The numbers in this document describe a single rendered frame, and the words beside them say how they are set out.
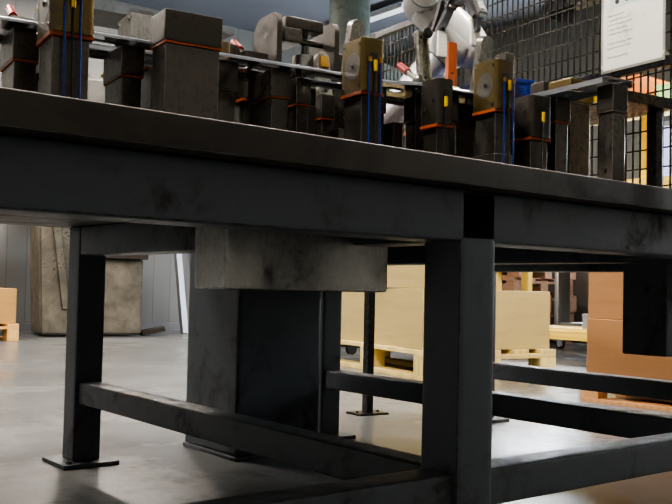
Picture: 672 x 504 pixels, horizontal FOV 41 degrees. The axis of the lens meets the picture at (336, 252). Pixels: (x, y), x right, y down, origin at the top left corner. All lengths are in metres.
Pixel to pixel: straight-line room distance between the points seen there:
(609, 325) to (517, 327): 1.21
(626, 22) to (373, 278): 1.42
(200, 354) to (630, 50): 1.55
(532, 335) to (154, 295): 5.51
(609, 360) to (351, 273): 2.90
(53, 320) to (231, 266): 7.27
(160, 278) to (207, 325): 7.38
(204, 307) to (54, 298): 5.90
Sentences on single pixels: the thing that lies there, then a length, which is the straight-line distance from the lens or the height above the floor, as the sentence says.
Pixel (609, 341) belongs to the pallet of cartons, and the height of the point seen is 0.29.
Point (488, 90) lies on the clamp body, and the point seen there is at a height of 0.97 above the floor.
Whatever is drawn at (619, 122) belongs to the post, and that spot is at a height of 0.90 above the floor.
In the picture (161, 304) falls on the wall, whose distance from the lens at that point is 10.18.
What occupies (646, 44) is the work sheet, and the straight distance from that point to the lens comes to 2.72.
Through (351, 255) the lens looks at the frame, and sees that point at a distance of 1.57.
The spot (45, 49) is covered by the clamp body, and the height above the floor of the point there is 0.92.
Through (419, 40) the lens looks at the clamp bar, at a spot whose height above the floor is 1.19.
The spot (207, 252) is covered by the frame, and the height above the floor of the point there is 0.56.
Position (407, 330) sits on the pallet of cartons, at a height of 0.27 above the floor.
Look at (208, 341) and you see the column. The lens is 2.80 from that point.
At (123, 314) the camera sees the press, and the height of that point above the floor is 0.21.
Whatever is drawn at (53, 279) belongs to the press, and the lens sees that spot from 8.66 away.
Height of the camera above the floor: 0.51
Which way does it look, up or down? 2 degrees up
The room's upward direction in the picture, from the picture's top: 1 degrees clockwise
